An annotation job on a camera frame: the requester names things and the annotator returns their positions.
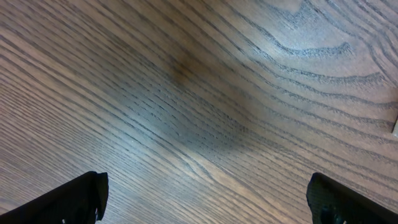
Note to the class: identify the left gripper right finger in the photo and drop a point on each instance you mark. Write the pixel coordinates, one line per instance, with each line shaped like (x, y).
(331, 202)

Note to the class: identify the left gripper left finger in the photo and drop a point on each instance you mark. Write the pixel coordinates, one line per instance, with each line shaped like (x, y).
(82, 200)

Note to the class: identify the white block yellow side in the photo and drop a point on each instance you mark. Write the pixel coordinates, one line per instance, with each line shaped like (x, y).
(395, 129)

